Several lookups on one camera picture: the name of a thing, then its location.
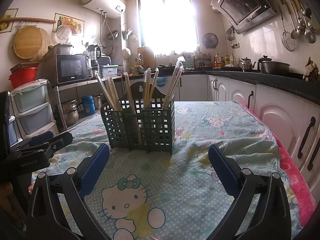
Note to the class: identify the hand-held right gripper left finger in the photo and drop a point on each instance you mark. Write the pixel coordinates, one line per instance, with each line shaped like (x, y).
(95, 171)

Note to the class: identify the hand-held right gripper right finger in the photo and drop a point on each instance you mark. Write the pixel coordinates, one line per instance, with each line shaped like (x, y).
(223, 172)

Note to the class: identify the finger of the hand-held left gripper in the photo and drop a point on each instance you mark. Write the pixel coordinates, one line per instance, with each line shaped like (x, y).
(61, 141)
(40, 138)

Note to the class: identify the green plastic utensil basket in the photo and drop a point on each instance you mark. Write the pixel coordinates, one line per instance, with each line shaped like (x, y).
(160, 127)

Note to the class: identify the pile of chopsticks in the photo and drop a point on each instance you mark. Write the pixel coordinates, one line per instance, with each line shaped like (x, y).
(148, 90)

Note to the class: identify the stacked steel pots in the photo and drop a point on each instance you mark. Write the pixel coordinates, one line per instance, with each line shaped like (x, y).
(70, 113)

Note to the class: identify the white plastic drawer unit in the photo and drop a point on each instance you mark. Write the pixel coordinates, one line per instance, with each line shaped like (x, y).
(32, 110)

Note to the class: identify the blue can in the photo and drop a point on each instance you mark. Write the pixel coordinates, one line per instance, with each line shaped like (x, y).
(88, 106)

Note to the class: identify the cartoon cat printed tablecloth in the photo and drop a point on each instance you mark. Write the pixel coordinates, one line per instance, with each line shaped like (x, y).
(180, 192)

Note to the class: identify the metal rack shelf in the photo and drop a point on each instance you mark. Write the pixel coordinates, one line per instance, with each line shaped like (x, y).
(75, 82)

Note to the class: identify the red plastic basin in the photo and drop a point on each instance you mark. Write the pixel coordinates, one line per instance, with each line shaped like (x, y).
(23, 78)

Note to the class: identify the black microwave oven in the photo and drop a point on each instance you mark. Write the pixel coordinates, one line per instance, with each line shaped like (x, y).
(70, 68)

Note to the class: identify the white lower cabinets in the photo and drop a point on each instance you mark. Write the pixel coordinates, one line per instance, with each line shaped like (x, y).
(272, 115)

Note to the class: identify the grey plastic container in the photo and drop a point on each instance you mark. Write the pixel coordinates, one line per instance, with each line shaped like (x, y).
(108, 71)

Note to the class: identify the blender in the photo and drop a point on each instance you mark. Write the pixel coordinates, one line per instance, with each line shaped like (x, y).
(93, 60)

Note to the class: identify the round bamboo tray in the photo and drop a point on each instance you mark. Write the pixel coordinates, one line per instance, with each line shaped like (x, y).
(28, 42)

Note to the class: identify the black countertop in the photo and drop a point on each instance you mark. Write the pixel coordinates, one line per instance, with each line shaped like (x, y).
(275, 81)

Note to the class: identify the white round plastic cover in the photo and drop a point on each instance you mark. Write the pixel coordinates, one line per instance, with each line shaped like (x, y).
(64, 33)

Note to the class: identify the white hanging appliance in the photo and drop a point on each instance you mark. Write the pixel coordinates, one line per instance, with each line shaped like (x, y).
(126, 55)

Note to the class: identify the steel teapot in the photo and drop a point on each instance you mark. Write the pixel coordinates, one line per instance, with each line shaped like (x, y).
(246, 65)

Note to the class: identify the cooking oil bottles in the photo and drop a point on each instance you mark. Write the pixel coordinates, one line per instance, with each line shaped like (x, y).
(223, 62)

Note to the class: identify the spice rack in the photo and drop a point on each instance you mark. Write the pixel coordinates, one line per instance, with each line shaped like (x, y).
(197, 62)

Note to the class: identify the steel pot with lid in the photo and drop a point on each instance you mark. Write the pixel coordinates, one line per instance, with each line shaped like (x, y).
(273, 67)

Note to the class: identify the wooden rolling pin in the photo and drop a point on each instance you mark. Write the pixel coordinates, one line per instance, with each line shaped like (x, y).
(30, 20)

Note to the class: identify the black wok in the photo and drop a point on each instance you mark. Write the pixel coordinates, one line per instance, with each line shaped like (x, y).
(166, 68)

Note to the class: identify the white water heater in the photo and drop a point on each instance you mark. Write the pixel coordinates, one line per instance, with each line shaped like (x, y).
(102, 1)

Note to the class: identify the steel ladle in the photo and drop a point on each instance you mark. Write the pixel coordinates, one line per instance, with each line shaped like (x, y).
(295, 34)

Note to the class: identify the kitchen window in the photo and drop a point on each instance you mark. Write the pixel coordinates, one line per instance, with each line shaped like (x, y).
(167, 22)

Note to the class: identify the large steel spoon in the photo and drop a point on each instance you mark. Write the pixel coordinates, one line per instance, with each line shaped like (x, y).
(310, 37)

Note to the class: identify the black glass range hood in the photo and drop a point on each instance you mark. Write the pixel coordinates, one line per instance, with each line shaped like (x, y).
(242, 5)

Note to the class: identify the fruit wall poster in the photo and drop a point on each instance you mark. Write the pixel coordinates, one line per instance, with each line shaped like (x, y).
(70, 22)

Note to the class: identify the lemon wall poster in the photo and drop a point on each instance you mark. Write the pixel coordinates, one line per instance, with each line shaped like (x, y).
(7, 21)

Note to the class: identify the wall cup holder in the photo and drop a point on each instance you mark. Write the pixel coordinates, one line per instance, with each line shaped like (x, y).
(128, 35)

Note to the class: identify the small wall fan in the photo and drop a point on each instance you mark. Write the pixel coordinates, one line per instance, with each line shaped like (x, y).
(210, 40)

